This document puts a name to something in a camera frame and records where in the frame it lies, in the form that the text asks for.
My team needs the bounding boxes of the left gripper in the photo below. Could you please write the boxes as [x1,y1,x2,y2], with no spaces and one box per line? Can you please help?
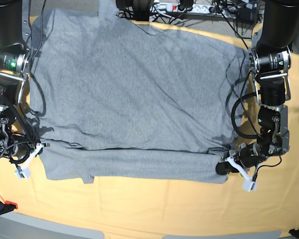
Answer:
[215,143,269,175]

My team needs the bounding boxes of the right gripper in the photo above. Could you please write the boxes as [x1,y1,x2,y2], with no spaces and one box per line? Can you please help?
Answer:
[0,139,35,164]

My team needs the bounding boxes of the grey t-shirt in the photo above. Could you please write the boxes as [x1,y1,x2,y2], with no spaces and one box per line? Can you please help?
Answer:
[28,0,248,184]

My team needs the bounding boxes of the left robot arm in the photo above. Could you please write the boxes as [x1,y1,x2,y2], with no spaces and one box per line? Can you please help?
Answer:
[216,0,299,175]

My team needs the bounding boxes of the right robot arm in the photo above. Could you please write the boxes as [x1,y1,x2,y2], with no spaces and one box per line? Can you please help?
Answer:
[0,0,43,166]

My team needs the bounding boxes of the yellow table cloth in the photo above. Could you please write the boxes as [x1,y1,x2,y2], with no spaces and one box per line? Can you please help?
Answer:
[0,15,299,239]

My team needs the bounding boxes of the white power strip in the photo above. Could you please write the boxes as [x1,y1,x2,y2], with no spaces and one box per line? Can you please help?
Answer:
[150,1,235,19]

